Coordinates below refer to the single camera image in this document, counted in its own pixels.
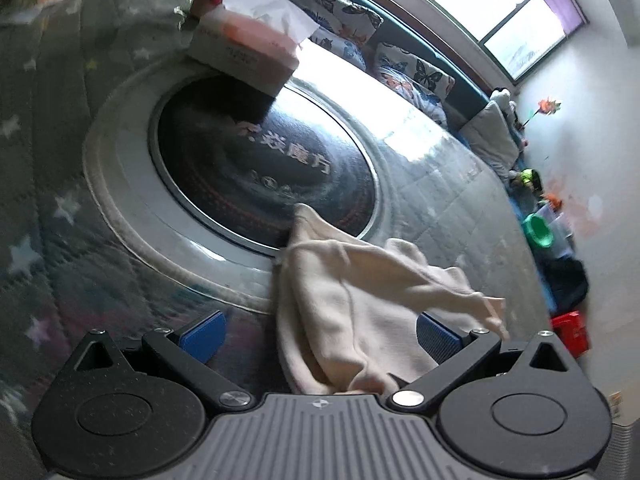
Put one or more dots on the small butterfly print cushion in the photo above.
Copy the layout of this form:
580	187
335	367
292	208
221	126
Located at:
417	77

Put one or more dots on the grey pillow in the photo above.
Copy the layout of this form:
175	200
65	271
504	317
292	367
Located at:
492	135

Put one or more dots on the white tissue box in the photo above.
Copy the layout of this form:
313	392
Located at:
245	42

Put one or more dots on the blue sofa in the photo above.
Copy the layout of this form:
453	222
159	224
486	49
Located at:
400	35

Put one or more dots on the plush toy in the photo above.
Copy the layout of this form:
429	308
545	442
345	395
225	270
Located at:
502	100

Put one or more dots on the cream garment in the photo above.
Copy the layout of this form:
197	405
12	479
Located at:
370	305

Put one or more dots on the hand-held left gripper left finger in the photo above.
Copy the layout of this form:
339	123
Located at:
202	336

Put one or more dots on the round black induction cooktop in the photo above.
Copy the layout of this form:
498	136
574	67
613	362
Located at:
260	160

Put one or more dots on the colourful pinwheel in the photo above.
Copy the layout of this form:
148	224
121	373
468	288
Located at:
542	109

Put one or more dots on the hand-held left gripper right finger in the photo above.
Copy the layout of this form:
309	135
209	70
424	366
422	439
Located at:
439	340

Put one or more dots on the green plastic toy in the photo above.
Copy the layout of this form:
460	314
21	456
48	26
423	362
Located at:
537	230

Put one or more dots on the dark bag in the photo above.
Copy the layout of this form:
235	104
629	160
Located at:
565	282

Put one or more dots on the red plastic box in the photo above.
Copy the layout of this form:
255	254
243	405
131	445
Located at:
570	332

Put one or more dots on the large butterfly print cushion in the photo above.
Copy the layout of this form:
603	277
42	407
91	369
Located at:
340	15

